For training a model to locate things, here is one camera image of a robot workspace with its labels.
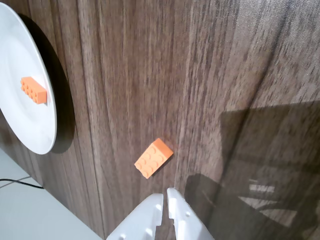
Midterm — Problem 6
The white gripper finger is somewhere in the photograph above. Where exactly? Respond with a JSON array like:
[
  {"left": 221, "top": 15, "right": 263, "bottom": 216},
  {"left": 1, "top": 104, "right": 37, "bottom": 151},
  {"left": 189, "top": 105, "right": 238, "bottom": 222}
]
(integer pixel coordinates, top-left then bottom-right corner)
[
  {"left": 106, "top": 192, "right": 165, "bottom": 240},
  {"left": 166, "top": 187, "right": 216, "bottom": 240}
]

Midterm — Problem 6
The orange lego block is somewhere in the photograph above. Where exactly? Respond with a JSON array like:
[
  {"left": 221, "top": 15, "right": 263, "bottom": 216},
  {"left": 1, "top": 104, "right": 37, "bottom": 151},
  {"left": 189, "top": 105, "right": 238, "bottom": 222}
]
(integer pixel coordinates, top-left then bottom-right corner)
[
  {"left": 133, "top": 137, "right": 174, "bottom": 180},
  {"left": 19, "top": 76, "right": 49, "bottom": 106}
]

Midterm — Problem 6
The white round plate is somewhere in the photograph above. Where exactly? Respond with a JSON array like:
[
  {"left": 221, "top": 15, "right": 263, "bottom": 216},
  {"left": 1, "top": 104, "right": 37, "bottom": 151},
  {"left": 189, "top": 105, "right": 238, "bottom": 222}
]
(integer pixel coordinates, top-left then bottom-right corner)
[{"left": 0, "top": 0, "right": 58, "bottom": 156}]

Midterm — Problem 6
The thin black cable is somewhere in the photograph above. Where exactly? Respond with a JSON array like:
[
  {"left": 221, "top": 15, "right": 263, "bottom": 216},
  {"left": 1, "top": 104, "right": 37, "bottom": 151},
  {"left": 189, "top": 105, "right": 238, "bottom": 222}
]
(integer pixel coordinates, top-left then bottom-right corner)
[{"left": 0, "top": 177, "right": 44, "bottom": 190}]

